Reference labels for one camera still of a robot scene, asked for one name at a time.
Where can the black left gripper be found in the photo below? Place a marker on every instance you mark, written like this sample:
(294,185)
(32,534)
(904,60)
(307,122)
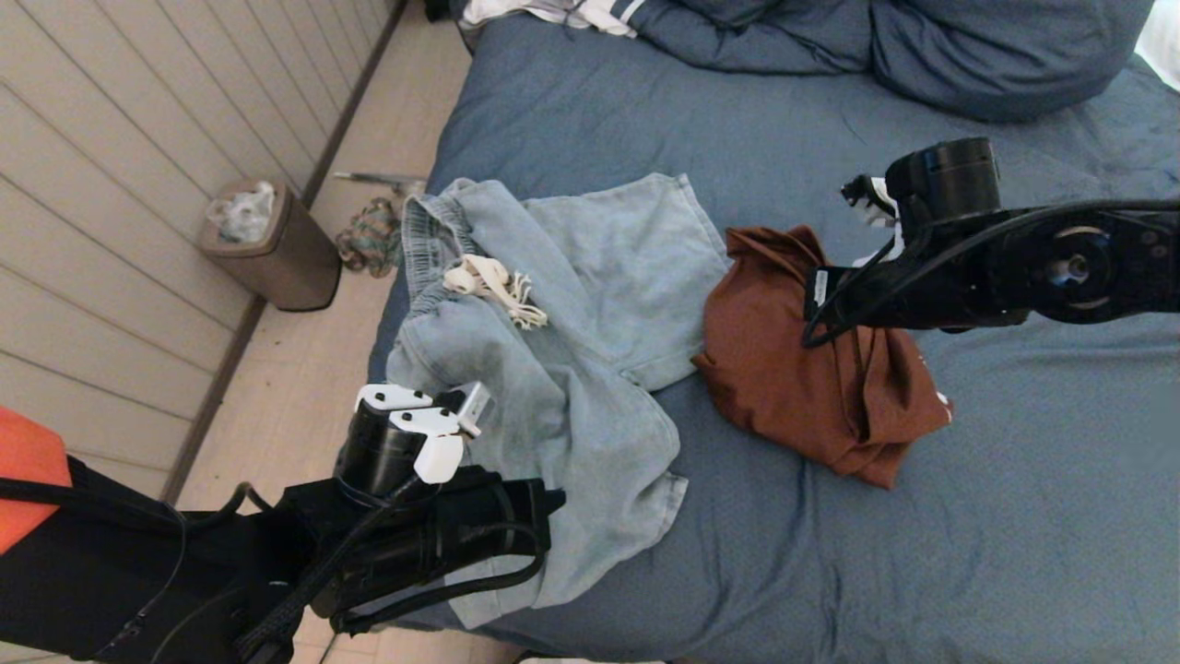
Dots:
(479,530)

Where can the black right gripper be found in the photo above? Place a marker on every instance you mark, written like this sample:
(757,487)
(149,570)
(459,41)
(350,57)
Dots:
(867,295)

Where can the rust brown shorts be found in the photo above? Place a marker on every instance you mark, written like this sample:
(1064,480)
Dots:
(784,387)

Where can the light blue denim shorts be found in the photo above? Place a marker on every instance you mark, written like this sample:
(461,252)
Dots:
(599,277)

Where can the blue bed cover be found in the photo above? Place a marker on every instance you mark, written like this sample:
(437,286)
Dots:
(922,138)

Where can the crumpled blue duvet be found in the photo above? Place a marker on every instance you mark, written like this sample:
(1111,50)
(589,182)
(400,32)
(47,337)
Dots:
(968,55)

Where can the multicoloured rag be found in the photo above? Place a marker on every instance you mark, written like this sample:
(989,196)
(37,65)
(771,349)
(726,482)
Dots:
(371,240)

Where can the brown trash bin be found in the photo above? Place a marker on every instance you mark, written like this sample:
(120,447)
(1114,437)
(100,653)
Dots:
(295,267)

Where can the thin silver metal rod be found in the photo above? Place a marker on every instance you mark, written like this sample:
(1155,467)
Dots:
(373,179)

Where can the clear plastic bin bag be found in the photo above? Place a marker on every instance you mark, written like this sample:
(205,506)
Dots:
(244,215)

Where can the white pillow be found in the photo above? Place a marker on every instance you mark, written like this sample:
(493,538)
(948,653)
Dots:
(1163,37)

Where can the white striped garment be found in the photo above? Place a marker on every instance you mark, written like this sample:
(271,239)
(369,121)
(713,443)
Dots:
(590,14)

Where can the small black object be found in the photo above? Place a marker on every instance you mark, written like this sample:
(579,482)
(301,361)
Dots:
(435,9)

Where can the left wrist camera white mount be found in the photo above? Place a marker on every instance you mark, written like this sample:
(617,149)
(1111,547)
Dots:
(438,456)

